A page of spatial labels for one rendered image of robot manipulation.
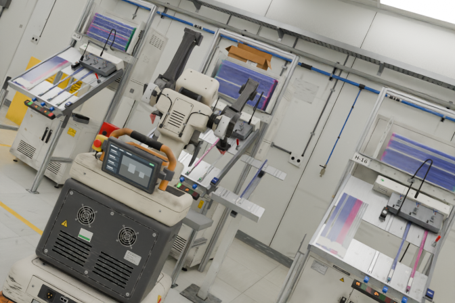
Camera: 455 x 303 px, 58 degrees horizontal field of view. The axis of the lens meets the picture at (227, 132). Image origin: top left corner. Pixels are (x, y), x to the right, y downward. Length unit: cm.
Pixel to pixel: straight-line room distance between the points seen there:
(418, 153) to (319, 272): 106
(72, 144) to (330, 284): 245
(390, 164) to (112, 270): 198
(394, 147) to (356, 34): 208
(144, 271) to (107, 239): 21
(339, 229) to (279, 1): 318
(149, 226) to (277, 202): 301
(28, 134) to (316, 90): 301
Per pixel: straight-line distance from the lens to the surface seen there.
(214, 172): 295
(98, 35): 418
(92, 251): 197
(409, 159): 308
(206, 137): 318
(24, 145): 433
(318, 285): 303
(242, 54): 378
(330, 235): 274
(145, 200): 183
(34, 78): 406
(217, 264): 296
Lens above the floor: 122
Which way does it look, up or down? 2 degrees down
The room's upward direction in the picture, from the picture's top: 24 degrees clockwise
